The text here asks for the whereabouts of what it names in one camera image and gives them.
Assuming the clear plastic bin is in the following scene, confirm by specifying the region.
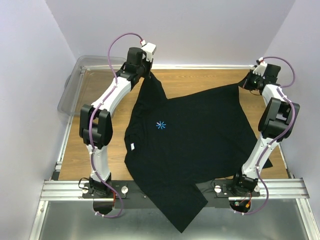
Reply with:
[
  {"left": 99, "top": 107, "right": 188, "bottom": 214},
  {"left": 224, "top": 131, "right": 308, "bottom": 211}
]
[{"left": 57, "top": 55, "right": 114, "bottom": 116}]

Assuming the black t shirt blue logo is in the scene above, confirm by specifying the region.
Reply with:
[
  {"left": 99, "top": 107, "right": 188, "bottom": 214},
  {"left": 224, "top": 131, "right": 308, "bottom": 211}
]
[{"left": 124, "top": 74, "right": 257, "bottom": 232}]

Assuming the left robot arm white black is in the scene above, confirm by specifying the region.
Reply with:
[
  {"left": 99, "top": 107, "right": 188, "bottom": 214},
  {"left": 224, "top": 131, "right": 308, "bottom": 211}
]
[{"left": 79, "top": 43, "right": 157, "bottom": 198}]

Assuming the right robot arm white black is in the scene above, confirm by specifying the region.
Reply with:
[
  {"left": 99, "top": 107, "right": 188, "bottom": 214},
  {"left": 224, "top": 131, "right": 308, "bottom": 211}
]
[{"left": 230, "top": 58, "right": 300, "bottom": 196}]

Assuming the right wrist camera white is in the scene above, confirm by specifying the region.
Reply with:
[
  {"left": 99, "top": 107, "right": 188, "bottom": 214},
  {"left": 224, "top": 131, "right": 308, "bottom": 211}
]
[{"left": 252, "top": 57, "right": 268, "bottom": 77}]

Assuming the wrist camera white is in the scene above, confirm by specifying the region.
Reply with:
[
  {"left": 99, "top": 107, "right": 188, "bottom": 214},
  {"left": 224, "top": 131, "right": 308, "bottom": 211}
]
[
  {"left": 140, "top": 40, "right": 157, "bottom": 63},
  {"left": 252, "top": 57, "right": 268, "bottom": 77}
]

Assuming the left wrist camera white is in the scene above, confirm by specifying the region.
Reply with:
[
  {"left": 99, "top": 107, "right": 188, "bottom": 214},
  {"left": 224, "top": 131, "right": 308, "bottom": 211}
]
[{"left": 140, "top": 40, "right": 157, "bottom": 63}]

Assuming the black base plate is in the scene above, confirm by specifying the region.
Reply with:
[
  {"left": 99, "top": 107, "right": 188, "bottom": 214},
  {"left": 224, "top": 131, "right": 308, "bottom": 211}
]
[{"left": 78, "top": 178, "right": 260, "bottom": 215}]

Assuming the aluminium frame rail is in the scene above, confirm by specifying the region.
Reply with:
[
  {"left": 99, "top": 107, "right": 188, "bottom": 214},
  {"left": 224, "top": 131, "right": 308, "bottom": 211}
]
[{"left": 28, "top": 67, "right": 86, "bottom": 240}]

